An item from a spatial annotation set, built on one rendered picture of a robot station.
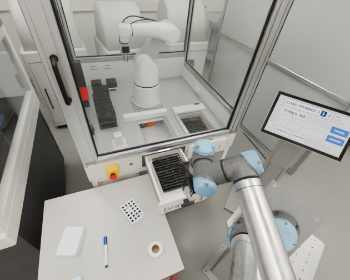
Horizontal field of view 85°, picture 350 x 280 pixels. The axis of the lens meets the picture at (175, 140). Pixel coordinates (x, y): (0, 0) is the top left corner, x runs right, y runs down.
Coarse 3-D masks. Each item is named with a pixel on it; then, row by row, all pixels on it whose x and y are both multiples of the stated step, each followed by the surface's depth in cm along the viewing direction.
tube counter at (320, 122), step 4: (300, 116) 130; (304, 116) 129; (308, 116) 128; (312, 116) 128; (304, 120) 129; (308, 120) 128; (312, 120) 127; (316, 120) 127; (320, 120) 126; (324, 120) 125; (320, 124) 126; (324, 124) 125; (328, 124) 125
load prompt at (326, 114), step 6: (288, 102) 132; (294, 102) 131; (300, 102) 130; (300, 108) 130; (306, 108) 129; (312, 108) 128; (318, 108) 126; (318, 114) 126; (324, 114) 125; (330, 114) 124; (330, 120) 124
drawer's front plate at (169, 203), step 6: (174, 198) 97; (180, 198) 97; (192, 198) 103; (198, 198) 106; (204, 198) 109; (162, 204) 94; (168, 204) 97; (174, 204) 100; (180, 204) 102; (162, 210) 99; (168, 210) 102
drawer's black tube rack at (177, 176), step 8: (152, 160) 117; (160, 160) 118; (168, 160) 119; (176, 160) 119; (160, 168) 113; (168, 168) 118; (176, 168) 114; (160, 176) 113; (168, 176) 110; (176, 176) 110; (184, 176) 111
